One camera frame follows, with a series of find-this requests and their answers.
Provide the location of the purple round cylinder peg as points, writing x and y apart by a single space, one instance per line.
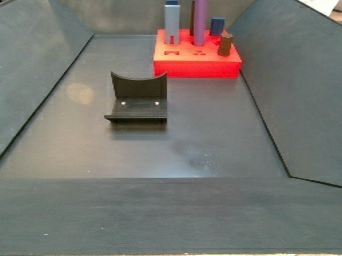
199 22

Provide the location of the red peg board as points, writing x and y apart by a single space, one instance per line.
189 61

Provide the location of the small brown hexagonal peg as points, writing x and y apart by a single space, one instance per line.
225 44

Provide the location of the short dark blue peg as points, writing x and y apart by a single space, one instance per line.
217 26

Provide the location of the light blue grey square peg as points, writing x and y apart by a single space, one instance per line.
171 22

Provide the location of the tall dark blue square peg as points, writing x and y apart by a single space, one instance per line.
171 2

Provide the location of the black curved holder bracket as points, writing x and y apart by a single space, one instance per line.
141 98

